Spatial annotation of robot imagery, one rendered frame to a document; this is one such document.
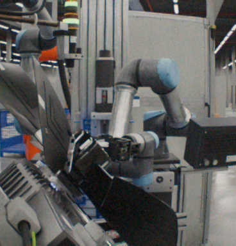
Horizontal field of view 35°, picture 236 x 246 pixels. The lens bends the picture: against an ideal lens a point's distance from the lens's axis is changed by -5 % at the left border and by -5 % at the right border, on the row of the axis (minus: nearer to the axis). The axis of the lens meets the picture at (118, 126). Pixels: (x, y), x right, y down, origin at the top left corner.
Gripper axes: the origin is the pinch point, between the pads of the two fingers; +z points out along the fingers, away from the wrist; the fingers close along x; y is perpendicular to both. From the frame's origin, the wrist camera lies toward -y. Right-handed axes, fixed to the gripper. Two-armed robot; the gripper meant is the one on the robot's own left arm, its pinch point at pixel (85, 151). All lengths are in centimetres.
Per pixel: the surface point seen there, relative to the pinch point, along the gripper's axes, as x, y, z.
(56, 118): -15.4, 21.3, 35.7
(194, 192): 73, -48, -207
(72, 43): -31.9, 2.2, 12.0
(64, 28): -35.6, 1.6, 15.2
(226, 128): -6, 22, -62
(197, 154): 5, 14, -54
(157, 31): -57, -84, -178
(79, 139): -8.2, 13.3, 19.0
